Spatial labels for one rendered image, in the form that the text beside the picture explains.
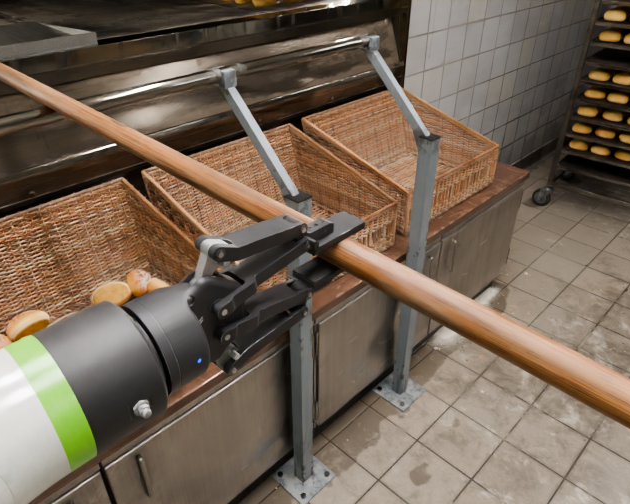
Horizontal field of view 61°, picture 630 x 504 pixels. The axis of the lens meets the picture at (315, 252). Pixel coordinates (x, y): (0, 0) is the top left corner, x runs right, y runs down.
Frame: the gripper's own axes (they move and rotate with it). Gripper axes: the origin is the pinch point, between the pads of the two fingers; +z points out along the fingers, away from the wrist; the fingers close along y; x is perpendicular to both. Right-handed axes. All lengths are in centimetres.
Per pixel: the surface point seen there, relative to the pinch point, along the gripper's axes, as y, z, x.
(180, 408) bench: 62, 3, -46
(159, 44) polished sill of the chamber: 2, 43, -101
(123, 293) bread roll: 55, 11, -81
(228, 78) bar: 2, 35, -62
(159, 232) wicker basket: 43, 24, -83
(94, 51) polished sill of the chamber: 1, 25, -101
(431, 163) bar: 29, 83, -41
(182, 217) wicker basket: 39, 30, -80
